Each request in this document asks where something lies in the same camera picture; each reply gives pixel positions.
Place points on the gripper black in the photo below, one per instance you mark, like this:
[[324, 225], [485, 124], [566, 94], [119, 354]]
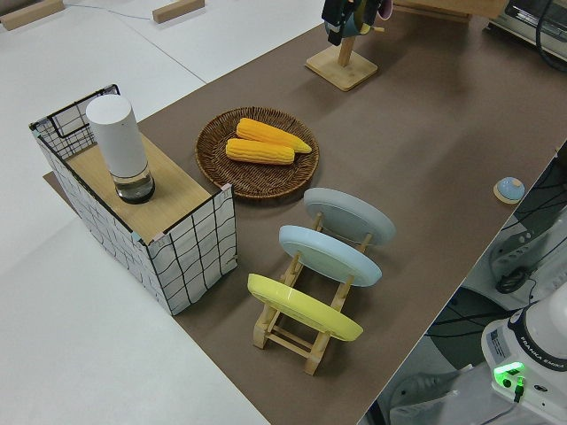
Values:
[[337, 11]]

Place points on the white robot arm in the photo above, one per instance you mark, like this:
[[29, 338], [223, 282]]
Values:
[[538, 350]]

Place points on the dark blue mug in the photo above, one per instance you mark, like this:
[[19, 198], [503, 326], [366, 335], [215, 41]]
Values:
[[354, 26]]

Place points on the wooden mug tree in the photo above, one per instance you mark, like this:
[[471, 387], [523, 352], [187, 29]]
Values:
[[341, 66]]

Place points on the pink mug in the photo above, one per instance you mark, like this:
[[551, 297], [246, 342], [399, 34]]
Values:
[[386, 9]]

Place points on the light wooden cabinet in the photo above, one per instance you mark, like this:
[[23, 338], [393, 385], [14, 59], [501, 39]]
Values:
[[447, 8]]

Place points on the yellow corn cob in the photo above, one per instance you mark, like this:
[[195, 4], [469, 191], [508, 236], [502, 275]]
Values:
[[266, 130], [259, 152]]

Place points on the wooden block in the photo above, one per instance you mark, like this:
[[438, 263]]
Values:
[[31, 13], [177, 11]]

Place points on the round wicker basket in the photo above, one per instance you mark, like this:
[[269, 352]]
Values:
[[261, 181]]

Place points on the grey plate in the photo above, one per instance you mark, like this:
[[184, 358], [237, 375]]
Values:
[[350, 214]]

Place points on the cream toaster oven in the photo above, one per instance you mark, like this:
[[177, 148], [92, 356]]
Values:
[[520, 20]]

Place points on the light blue plate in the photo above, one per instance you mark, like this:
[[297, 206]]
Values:
[[328, 254]]

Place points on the blue dome bell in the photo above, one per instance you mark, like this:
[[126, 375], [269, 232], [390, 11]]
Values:
[[510, 189]]

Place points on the white cylinder bottle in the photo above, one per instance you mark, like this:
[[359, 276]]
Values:
[[119, 141]]

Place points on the yellow plate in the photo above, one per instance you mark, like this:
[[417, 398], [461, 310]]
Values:
[[301, 307]]

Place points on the wooden plate rack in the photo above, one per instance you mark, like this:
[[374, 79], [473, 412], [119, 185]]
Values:
[[288, 341]]

